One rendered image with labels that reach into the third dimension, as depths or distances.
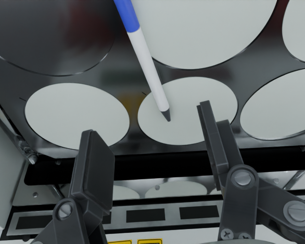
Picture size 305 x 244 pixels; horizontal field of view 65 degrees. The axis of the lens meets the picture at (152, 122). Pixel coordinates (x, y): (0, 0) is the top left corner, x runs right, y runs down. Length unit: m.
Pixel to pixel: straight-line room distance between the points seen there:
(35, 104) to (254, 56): 0.19
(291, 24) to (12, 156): 0.32
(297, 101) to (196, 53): 0.12
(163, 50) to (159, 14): 0.03
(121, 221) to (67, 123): 0.13
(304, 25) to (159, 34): 0.11
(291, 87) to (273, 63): 0.04
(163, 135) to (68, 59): 0.13
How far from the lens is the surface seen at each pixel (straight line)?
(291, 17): 0.21
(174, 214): 0.30
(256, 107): 0.26
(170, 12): 0.18
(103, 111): 0.24
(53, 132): 0.27
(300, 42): 0.23
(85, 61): 0.20
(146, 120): 0.24
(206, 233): 0.30
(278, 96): 0.26
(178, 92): 0.22
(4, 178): 0.34
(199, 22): 0.18
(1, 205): 0.34
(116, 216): 0.30
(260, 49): 0.21
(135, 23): 0.17
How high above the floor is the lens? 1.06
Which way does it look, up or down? 41 degrees down
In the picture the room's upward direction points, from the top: 176 degrees clockwise
